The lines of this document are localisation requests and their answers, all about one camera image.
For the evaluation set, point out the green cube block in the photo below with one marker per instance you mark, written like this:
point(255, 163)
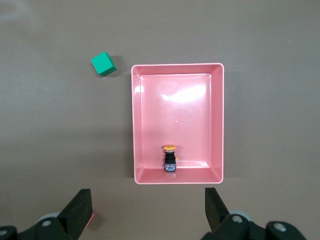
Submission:
point(102, 62)

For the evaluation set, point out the pink plastic tray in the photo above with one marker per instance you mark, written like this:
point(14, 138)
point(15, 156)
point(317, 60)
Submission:
point(175, 112)

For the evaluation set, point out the yellow push button switch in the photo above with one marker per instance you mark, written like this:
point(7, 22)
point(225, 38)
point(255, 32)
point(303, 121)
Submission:
point(170, 162)

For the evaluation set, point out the pink cube block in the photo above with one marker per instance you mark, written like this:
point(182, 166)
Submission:
point(90, 220)

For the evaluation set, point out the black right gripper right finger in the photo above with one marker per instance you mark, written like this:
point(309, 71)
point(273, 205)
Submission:
point(217, 215)

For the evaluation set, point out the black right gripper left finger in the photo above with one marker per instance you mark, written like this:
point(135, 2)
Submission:
point(72, 220)

